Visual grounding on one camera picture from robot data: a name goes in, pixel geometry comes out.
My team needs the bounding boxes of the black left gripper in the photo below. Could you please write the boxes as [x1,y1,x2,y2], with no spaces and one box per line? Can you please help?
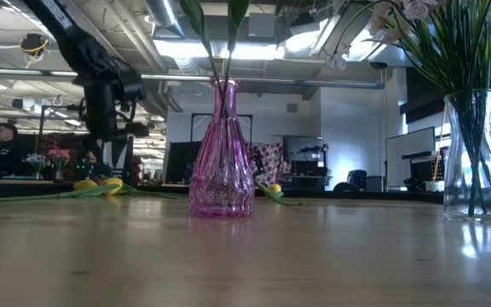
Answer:
[84,83,135,171]

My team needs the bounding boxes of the yellow artificial tulip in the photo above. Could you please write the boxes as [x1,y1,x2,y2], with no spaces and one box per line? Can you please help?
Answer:
[256,182,303,208]
[102,177,187,200]
[0,178,121,205]

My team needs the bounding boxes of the white blossom sprig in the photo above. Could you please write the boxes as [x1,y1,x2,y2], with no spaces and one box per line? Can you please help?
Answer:
[392,0,491,217]
[324,0,438,72]

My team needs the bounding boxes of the pink flowers in vase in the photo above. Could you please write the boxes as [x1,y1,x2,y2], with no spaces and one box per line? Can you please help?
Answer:
[48,148,72,180]

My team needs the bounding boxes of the white flowers in vase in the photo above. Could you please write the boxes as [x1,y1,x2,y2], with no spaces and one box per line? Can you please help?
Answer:
[24,152,49,180]

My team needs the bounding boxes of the pink ribbed glass vase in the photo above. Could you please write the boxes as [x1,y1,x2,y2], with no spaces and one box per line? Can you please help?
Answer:
[188,76,256,219]

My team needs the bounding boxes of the black desk monitor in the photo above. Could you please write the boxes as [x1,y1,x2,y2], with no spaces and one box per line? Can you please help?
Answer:
[165,140,204,185]

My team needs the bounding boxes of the person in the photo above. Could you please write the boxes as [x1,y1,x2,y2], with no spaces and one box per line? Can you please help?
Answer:
[0,122,27,178]

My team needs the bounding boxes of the rectangular ceiling light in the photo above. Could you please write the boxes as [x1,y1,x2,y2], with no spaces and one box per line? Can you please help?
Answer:
[153,38,280,61]

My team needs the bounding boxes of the silver ceiling pipe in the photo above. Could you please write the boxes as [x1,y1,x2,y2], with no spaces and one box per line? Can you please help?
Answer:
[0,67,386,90]

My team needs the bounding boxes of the purple white patterned fabric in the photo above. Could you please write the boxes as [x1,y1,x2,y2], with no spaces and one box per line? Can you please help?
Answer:
[249,142,286,188]

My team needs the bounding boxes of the black office chair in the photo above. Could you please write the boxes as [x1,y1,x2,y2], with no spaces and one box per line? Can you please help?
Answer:
[332,169,369,193]

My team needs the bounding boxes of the whiteboard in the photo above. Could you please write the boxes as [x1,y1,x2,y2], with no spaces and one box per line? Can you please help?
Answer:
[384,125,437,189]

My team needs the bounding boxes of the black yellow cable reel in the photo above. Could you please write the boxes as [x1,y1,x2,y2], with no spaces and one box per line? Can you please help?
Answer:
[18,32,51,70]

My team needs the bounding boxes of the silver ventilation duct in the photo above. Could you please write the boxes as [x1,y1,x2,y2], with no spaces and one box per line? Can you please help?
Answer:
[144,0,186,38]

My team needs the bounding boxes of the black wall monitor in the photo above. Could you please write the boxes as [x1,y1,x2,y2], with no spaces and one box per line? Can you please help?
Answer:
[282,135,326,163]

